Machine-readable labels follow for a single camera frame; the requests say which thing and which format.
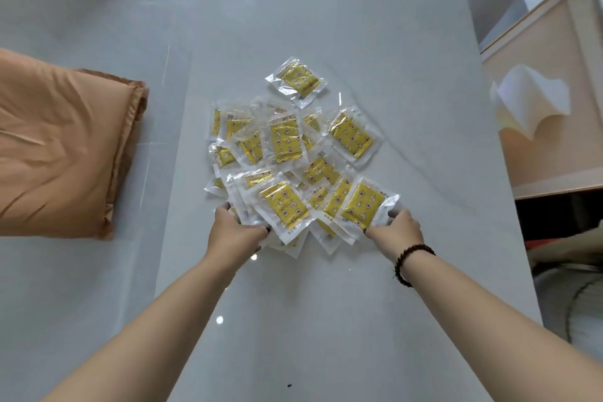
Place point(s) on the person's right hand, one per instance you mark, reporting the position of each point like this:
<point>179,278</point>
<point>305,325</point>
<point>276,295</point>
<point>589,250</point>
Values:
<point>400,237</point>

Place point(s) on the person's left forearm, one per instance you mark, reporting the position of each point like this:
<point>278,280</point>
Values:
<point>155,340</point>

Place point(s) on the wooden picture frame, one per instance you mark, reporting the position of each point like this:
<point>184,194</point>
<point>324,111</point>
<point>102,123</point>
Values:
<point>565,142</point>

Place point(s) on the brown cardboard box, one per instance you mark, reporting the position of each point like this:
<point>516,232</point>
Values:
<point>570,248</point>

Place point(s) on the pile of yellow packets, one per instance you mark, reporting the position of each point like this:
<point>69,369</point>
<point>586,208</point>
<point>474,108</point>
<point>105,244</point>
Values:
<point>285,140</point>

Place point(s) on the person's left hand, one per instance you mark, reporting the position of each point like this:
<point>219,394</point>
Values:
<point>231,241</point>

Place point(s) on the white peeling film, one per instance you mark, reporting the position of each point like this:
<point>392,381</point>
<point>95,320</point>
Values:
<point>527,100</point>

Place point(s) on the person's right forearm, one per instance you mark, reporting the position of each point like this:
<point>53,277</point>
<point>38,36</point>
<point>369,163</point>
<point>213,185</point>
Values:
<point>494,335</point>

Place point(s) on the white sheer dust cover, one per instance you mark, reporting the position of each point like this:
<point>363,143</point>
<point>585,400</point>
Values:
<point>549,293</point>

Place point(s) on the orange floor cushion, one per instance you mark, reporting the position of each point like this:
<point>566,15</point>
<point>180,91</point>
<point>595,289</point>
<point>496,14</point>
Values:
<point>61,147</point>

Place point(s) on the white electric fan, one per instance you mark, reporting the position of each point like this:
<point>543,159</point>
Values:
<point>589,307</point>

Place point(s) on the red and black box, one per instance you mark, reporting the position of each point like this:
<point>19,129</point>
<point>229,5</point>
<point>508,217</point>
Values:
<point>556,215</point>

